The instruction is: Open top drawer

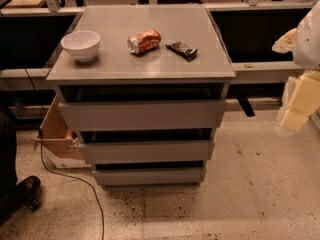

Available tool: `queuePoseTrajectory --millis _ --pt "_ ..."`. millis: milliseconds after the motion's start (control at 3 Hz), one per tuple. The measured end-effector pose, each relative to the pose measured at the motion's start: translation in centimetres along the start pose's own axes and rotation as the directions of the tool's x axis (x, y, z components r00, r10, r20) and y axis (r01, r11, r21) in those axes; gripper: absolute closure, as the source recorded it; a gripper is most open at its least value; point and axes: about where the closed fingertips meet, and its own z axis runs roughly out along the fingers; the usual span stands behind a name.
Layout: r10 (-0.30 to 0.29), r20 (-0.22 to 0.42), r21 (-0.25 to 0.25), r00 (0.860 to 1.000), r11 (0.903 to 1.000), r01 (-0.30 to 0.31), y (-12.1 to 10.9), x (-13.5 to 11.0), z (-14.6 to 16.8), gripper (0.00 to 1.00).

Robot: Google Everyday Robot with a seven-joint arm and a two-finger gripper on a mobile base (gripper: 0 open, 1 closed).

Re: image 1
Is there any grey drawer cabinet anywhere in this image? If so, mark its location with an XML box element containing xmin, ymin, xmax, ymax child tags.
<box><xmin>47</xmin><ymin>5</ymin><xmax>235</xmax><ymax>171</ymax></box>

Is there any grey middle drawer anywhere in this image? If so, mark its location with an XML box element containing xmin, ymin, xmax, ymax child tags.
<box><xmin>79</xmin><ymin>140</ymin><xmax>214</xmax><ymax>164</ymax></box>

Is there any crushed orange soda can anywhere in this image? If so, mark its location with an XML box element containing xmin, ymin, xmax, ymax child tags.
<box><xmin>127</xmin><ymin>29</ymin><xmax>161</xmax><ymax>55</ymax></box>

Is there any white ceramic bowl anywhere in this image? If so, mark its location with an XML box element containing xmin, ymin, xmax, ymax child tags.
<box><xmin>61</xmin><ymin>30</ymin><xmax>100</xmax><ymax>62</ymax></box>

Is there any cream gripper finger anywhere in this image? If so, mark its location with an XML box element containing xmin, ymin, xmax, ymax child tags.
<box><xmin>279</xmin><ymin>71</ymin><xmax>320</xmax><ymax>132</ymax></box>

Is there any cardboard box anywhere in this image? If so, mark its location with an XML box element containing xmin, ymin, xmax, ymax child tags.
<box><xmin>35</xmin><ymin>96</ymin><xmax>83</xmax><ymax>161</ymax></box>

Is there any grey top drawer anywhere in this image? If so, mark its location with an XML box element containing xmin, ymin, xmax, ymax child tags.
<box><xmin>59</xmin><ymin>100</ymin><xmax>226</xmax><ymax>131</ymax></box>

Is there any dark snack wrapper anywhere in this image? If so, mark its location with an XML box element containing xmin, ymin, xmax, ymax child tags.
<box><xmin>166</xmin><ymin>41</ymin><xmax>198</xmax><ymax>62</ymax></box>

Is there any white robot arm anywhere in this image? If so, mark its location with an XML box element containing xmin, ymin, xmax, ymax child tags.
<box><xmin>272</xmin><ymin>1</ymin><xmax>320</xmax><ymax>135</ymax></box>

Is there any black shoe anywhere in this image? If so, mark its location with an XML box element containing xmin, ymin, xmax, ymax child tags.
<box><xmin>0</xmin><ymin>175</ymin><xmax>41</xmax><ymax>226</ymax></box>

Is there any black floor cable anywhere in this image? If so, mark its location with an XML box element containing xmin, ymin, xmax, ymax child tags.
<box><xmin>37</xmin><ymin>127</ymin><xmax>106</xmax><ymax>240</ymax></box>

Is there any grey bottom drawer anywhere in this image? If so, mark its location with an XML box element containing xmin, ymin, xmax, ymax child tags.
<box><xmin>93</xmin><ymin>167</ymin><xmax>207</xmax><ymax>186</ymax></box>

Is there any grey drawer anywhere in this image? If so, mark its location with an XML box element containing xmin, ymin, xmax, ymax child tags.
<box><xmin>79</xmin><ymin>140</ymin><xmax>214</xmax><ymax>164</ymax></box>
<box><xmin>93</xmin><ymin>167</ymin><xmax>207</xmax><ymax>186</ymax></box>
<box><xmin>59</xmin><ymin>100</ymin><xmax>226</xmax><ymax>131</ymax></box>

